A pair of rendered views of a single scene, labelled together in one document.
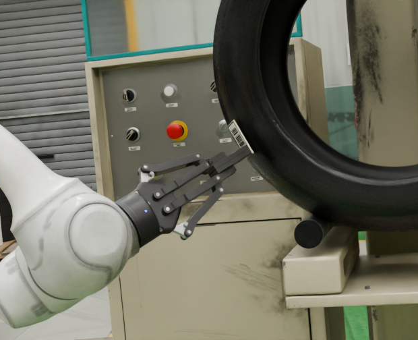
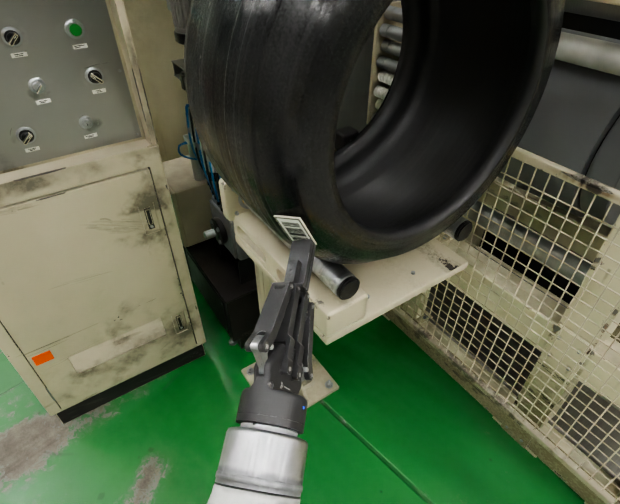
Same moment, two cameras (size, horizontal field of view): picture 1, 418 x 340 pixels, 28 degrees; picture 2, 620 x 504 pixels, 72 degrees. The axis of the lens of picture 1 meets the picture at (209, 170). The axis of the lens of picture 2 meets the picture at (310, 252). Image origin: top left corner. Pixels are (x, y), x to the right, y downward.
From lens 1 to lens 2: 1.10 m
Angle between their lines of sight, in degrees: 57
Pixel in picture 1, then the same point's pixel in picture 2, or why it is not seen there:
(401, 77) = not seen: hidden behind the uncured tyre
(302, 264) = (342, 312)
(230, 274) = (92, 230)
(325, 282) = (356, 315)
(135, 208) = (296, 416)
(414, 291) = (406, 291)
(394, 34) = not seen: hidden behind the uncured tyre
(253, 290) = (118, 235)
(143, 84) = not seen: outside the picture
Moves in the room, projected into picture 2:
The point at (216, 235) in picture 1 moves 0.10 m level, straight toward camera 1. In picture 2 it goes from (68, 201) to (88, 216)
